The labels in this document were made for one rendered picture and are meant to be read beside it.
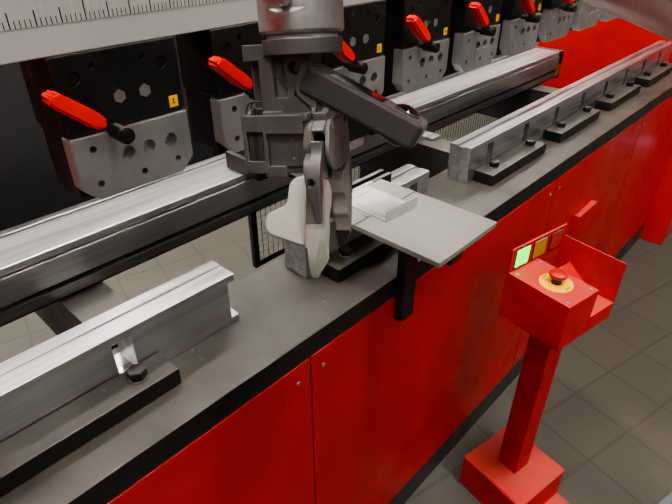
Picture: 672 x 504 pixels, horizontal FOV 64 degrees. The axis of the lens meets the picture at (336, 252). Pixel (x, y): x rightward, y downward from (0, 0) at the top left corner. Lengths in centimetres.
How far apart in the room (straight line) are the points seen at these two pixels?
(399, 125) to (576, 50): 265
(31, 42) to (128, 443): 49
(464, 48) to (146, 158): 73
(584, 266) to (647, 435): 89
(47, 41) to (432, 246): 60
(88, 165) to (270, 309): 42
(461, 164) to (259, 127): 96
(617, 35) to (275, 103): 262
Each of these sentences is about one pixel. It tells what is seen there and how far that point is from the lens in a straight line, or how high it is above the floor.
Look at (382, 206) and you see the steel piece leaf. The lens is 100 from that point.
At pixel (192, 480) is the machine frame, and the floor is 76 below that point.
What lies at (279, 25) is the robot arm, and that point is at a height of 139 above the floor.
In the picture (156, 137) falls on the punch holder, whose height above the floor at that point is 123.
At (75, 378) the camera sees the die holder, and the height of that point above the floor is 94.
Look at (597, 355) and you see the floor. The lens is 236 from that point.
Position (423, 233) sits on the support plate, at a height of 100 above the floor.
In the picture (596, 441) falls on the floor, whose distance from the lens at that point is 205.
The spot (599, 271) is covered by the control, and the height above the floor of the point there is 76.
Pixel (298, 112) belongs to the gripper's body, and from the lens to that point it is 51.
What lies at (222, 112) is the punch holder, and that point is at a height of 124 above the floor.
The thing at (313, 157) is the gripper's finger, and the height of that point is 129.
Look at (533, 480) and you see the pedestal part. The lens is 173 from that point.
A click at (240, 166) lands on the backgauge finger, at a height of 100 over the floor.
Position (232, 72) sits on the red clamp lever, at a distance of 71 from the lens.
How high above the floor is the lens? 147
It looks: 33 degrees down
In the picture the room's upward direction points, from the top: straight up
